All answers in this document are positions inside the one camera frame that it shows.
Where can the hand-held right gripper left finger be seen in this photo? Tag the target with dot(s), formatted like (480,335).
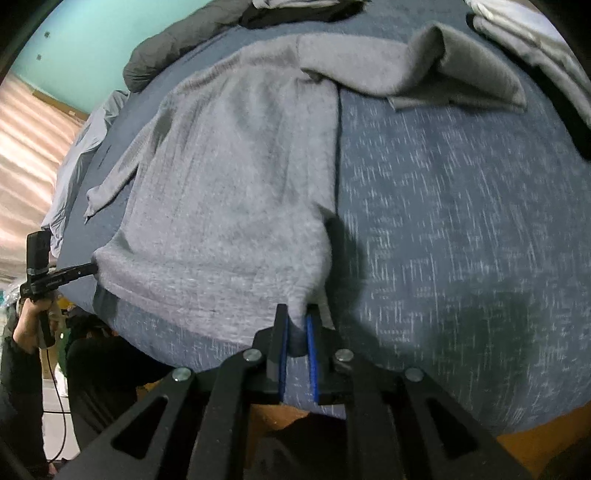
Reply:
(282,364)

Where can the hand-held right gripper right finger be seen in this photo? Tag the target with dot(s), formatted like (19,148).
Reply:
(314,364)

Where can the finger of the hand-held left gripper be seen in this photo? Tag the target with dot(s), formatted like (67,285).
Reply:
(76,272)

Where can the grey knit sweater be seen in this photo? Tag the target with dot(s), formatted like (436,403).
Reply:
(221,184)

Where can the person's left forearm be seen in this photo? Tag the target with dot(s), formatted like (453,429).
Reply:
(18,406)

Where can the person's left hand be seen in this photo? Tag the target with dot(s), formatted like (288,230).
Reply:
(30,323)

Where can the crumpled plastic bag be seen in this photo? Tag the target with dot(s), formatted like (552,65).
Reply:
(11,297)

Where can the pink curtain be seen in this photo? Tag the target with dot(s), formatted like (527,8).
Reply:
(27,184)

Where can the light blue cloth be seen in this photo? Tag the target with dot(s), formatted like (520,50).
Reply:
(78,152)

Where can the wooden window trim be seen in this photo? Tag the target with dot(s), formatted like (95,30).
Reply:
(60,100)

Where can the bed with blue sheet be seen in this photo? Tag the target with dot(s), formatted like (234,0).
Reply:
(461,230)

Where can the dark grey rolled duvet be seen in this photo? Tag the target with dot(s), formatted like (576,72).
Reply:
(161,55)

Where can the black crumpled garment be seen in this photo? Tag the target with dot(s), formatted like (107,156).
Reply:
(295,16)

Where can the grey crumpled garment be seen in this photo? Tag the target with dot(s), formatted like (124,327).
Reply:
(295,3)

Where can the light grey folded garment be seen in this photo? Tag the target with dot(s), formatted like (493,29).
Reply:
(549,60)

